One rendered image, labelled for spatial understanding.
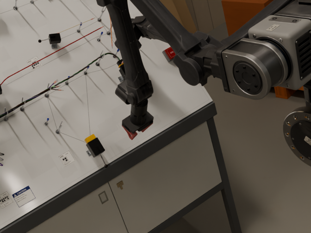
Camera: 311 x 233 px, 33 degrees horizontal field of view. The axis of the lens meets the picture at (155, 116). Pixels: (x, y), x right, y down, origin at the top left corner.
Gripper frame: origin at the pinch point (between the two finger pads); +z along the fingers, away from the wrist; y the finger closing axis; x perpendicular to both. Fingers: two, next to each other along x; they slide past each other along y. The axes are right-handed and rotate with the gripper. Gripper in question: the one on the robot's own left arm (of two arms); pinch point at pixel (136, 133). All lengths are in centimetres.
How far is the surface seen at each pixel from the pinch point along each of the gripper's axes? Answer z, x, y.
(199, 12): 183, -161, -241
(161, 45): 8, -33, -46
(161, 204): 58, 9, -12
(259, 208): 101, 33, -72
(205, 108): 22.1, -1.5, -44.8
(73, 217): 42, -5, 27
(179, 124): 23.0, -3.1, -30.0
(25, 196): 25, -17, 41
